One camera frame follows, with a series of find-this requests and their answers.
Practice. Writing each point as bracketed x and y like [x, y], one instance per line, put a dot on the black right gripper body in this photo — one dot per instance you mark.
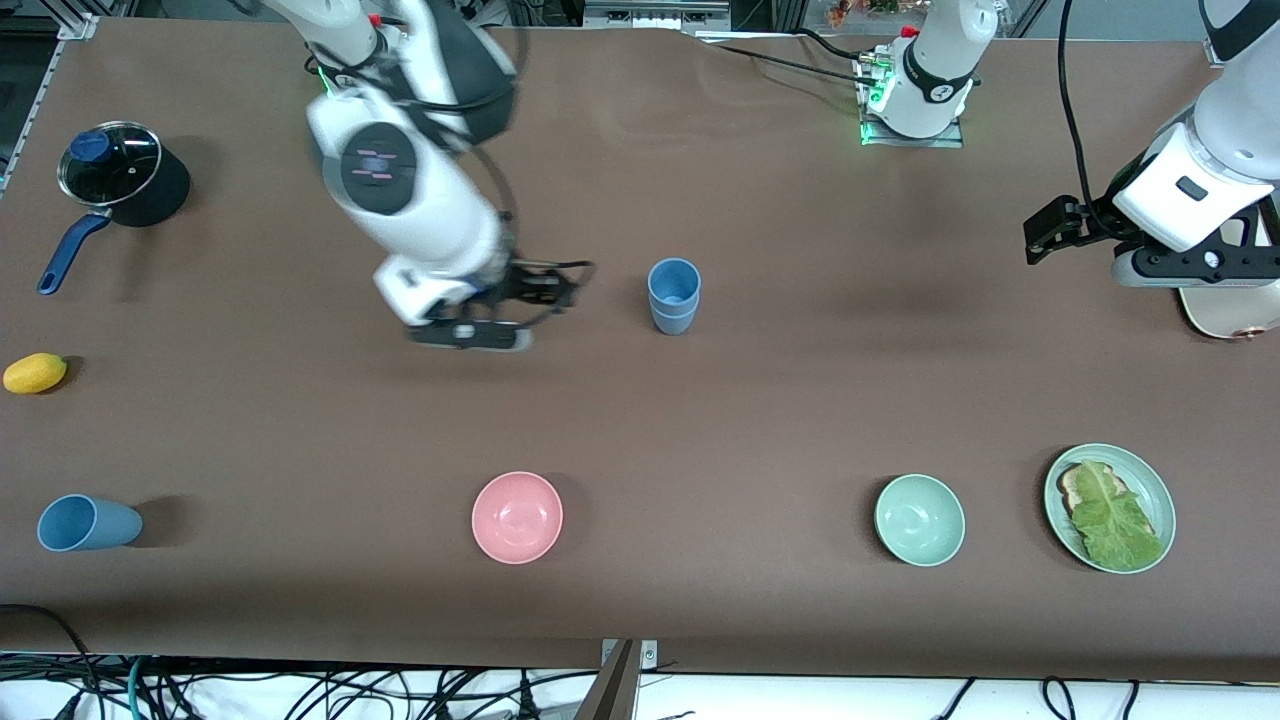
[522, 284]

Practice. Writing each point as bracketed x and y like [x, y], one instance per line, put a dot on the blue plastic cup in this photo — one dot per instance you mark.
[110, 525]
[675, 275]

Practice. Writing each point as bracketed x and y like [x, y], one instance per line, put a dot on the blue cup holding paper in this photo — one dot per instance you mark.
[675, 323]

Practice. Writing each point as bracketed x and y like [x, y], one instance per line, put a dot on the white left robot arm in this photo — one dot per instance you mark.
[1190, 190]

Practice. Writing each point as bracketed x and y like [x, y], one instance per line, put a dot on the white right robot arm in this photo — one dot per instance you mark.
[420, 200]

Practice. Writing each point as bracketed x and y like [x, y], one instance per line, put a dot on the cream white cooking pot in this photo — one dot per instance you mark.
[1225, 312]

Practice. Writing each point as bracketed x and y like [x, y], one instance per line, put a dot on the pink bowl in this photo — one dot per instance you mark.
[517, 517]

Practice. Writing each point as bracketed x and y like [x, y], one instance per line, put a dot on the toast bread slice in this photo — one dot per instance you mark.
[1072, 490]

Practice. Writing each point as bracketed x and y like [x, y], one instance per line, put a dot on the mint green plate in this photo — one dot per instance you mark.
[1150, 490]

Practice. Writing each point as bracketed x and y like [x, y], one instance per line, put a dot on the grey power strip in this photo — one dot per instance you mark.
[650, 15]

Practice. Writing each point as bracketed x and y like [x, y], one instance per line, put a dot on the green lettuce leaf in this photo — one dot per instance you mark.
[1115, 525]

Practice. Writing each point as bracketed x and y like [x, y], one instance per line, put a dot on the mint green bowl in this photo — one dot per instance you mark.
[920, 520]

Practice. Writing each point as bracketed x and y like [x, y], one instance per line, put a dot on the dark metal leg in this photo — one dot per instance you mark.
[610, 695]

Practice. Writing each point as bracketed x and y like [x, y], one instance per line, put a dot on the glass lid blue knob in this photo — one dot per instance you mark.
[110, 165]

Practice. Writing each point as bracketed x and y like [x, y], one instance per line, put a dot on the yellow lemon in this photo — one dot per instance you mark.
[35, 373]

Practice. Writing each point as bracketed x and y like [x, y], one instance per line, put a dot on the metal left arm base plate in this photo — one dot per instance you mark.
[945, 141]

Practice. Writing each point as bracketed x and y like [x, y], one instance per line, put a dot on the silver frame corner bracket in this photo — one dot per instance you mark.
[1215, 55]
[82, 25]

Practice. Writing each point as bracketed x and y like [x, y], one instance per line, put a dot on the silver table edge bracket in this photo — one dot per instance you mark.
[648, 655]

